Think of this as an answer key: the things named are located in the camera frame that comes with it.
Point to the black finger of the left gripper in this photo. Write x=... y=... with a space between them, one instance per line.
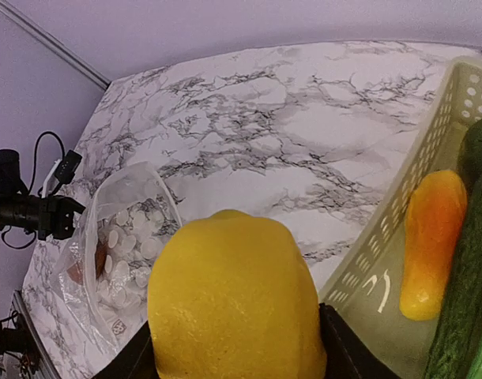
x=76 y=206

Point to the left aluminium frame post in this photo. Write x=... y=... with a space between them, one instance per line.
x=54 y=45

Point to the yellow orange fake corn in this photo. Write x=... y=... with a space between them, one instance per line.
x=433 y=223

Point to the yellow fake fruit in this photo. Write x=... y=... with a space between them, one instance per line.
x=231 y=296

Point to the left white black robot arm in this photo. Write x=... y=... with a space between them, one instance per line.
x=10 y=179

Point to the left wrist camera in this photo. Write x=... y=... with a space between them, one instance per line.
x=62 y=173

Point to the polka dot zip top bag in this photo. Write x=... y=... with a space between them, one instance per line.
x=134 y=213

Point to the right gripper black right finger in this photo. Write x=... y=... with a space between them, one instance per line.
x=347 y=356

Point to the pale green plastic basket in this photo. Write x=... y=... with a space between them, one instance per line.
x=365 y=288

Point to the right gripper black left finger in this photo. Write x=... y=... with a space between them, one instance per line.
x=134 y=361

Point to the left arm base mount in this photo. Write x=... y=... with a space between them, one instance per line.
x=16 y=341

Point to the front aluminium rail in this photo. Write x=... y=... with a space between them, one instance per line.
x=35 y=362

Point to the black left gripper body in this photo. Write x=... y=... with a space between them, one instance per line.
x=45 y=216

